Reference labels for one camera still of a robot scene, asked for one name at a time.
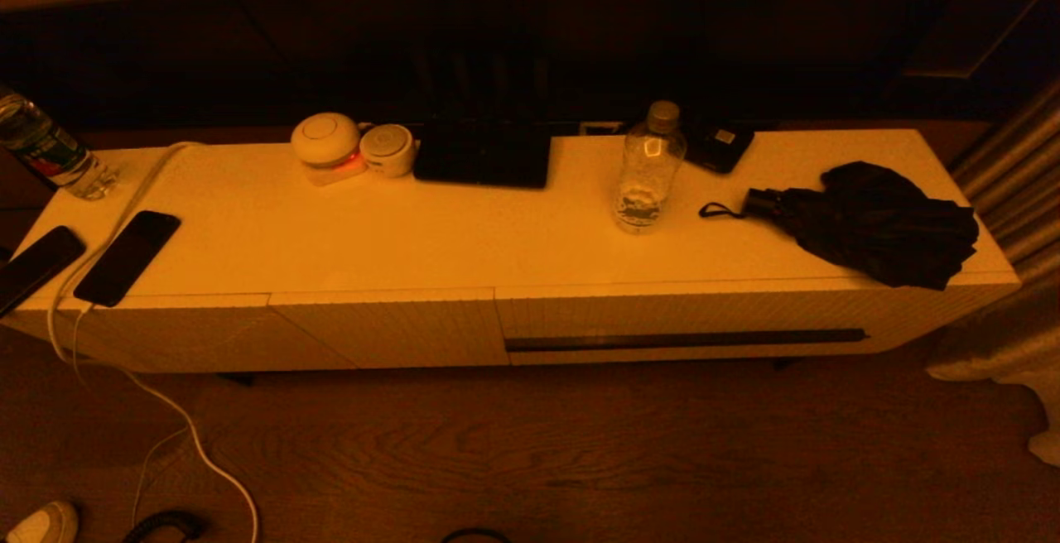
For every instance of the clear plastic bottle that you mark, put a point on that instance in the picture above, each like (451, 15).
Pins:
(650, 170)

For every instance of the white cabinet drawer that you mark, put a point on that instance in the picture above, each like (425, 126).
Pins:
(662, 311)

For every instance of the black umbrella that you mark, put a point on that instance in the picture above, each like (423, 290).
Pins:
(878, 220)

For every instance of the white low cabinet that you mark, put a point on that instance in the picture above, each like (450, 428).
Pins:
(414, 233)

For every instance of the black flat box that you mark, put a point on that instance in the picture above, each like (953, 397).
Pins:
(480, 158)

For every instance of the small white round speaker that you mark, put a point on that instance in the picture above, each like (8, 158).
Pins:
(387, 150)

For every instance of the small black labelled device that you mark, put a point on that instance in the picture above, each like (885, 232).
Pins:
(716, 150)

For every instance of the white round red-lit device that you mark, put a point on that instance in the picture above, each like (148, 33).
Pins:
(325, 139)

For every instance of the green label water bottle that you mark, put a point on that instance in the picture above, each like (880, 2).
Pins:
(45, 150)

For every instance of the white shoe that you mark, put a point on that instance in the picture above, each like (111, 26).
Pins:
(45, 522)

